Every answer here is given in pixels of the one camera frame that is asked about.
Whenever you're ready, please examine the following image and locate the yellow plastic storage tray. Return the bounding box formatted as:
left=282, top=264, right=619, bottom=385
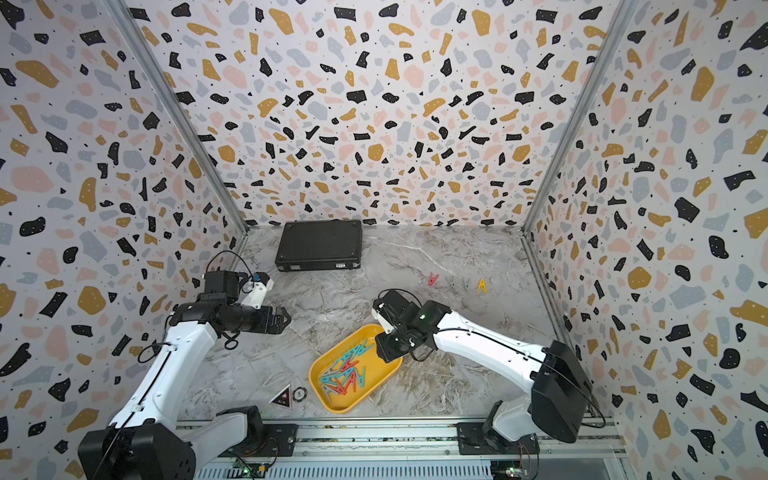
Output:
left=308, top=324, right=403, bottom=414

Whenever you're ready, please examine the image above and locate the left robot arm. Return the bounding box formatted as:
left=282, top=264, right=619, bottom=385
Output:
left=78, top=270, right=291, bottom=479

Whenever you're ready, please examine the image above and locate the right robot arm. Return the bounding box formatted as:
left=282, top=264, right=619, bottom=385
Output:
left=372, top=292, right=592, bottom=445

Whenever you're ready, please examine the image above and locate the red clothespin in tray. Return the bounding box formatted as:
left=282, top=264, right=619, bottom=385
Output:
left=339, top=358, right=359, bottom=372

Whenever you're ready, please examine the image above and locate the black triangle marker sticker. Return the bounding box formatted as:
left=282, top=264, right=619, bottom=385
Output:
left=270, top=385, right=293, bottom=409

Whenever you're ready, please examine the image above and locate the black hard case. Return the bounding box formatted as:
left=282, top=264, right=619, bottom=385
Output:
left=275, top=220, right=363, bottom=272

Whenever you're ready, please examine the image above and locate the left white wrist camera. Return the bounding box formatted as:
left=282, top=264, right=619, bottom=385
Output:
left=241, top=272, right=274, bottom=309

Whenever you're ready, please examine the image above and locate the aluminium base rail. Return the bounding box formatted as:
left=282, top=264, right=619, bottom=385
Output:
left=196, top=417, right=635, bottom=479

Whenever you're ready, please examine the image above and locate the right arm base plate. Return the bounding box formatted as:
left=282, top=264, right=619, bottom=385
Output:
left=456, top=422, right=540, bottom=456

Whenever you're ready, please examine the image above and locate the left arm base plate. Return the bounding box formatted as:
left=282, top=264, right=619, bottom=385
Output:
left=225, top=423, right=299, bottom=458

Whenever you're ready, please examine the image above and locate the left frame aluminium post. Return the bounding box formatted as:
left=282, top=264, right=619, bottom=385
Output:
left=104, top=0, right=248, bottom=235

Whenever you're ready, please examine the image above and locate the frame aluminium post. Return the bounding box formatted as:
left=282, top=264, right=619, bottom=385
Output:
left=521, top=0, right=638, bottom=235
left=104, top=0, right=248, bottom=235

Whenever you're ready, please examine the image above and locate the right frame aluminium post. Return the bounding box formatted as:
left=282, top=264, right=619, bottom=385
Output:
left=521, top=0, right=638, bottom=235

